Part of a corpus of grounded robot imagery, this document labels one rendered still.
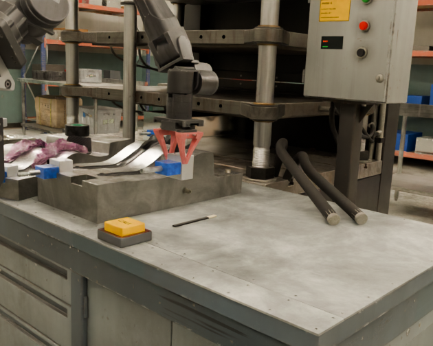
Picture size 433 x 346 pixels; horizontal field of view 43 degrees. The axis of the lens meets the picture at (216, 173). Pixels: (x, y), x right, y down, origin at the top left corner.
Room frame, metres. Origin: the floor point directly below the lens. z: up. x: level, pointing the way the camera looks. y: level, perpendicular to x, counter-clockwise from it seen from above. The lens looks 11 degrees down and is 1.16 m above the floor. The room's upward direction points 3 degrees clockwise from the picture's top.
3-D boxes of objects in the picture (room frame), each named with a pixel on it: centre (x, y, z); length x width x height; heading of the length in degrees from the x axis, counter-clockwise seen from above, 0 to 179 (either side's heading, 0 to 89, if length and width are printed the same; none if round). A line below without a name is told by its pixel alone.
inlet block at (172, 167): (1.18, 0.12, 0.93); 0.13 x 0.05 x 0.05; 138
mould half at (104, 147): (1.62, 0.51, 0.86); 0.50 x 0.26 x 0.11; 155
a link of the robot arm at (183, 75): (1.21, 0.08, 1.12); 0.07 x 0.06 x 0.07; 140
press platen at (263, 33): (2.49, 0.02, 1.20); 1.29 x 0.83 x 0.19; 48
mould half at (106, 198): (1.44, 0.19, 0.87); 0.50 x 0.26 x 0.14; 138
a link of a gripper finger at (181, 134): (1.20, 0.08, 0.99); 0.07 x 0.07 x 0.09; 47
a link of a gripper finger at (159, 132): (1.22, 0.10, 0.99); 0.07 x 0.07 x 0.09; 47
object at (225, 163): (2.50, 0.04, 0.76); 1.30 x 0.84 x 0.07; 48
